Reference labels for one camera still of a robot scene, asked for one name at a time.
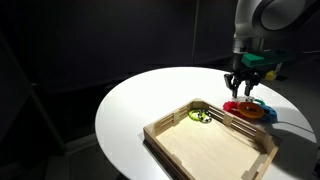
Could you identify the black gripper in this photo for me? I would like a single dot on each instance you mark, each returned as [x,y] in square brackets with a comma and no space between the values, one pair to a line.
[240,68]

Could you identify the silver Franka robot arm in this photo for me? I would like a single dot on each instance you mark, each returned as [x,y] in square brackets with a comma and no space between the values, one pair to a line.
[266,20]

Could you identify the small yellow object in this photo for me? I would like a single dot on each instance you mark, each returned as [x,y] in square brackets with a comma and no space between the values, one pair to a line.
[270,76]

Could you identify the wooden slatted tray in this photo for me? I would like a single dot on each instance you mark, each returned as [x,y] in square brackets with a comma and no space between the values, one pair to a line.
[206,150]

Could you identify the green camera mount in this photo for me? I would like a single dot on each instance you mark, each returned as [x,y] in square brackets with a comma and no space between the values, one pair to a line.
[260,60]

